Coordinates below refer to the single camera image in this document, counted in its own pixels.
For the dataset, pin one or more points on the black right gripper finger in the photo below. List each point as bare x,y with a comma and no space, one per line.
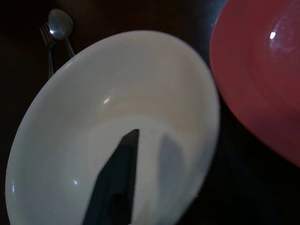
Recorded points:
117,182

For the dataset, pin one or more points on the pale yellow round plate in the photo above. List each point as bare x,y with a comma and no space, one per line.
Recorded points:
93,93

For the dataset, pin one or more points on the silver metal spoon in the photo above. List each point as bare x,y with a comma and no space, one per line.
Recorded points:
59,23

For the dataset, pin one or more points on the silver metal fork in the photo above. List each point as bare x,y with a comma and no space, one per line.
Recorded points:
50,58

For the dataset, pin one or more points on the red round plate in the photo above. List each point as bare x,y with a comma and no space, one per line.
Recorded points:
246,82

